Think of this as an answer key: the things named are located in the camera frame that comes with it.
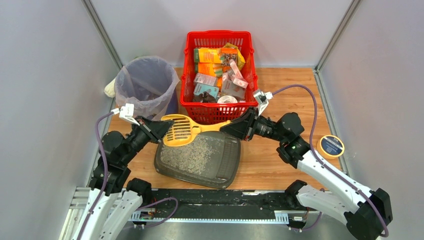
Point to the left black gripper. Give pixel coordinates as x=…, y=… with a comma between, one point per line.
x=145, y=127

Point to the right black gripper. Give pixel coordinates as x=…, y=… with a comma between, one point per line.
x=250, y=123

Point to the yellow litter scoop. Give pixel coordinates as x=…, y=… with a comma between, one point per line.
x=184, y=130

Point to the grey litter box tray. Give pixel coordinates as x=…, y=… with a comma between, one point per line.
x=211, y=160

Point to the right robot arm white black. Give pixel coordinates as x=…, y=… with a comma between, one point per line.
x=366, y=213

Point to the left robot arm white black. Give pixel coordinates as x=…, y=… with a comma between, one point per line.
x=113, y=198

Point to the teal sponge box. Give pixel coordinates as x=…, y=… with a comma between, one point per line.
x=201, y=88

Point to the grey pink box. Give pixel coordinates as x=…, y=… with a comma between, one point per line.
x=205, y=79

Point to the orange box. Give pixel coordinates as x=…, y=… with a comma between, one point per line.
x=210, y=69
x=207, y=55

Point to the orange box top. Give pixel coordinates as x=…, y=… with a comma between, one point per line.
x=207, y=55

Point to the white tape roll in basket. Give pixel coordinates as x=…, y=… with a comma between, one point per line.
x=227, y=99

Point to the purple trash bin with bag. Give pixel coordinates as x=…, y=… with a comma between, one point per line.
x=150, y=84

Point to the dark brown cloth in basket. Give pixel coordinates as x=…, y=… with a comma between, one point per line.
x=204, y=97

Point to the yellow snack bag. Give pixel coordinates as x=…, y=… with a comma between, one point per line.
x=240, y=58

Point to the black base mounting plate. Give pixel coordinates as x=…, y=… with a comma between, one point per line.
x=223, y=206

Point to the yellow tape roll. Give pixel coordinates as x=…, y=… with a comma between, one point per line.
x=330, y=147

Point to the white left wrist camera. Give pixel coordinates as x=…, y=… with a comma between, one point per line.
x=126, y=113

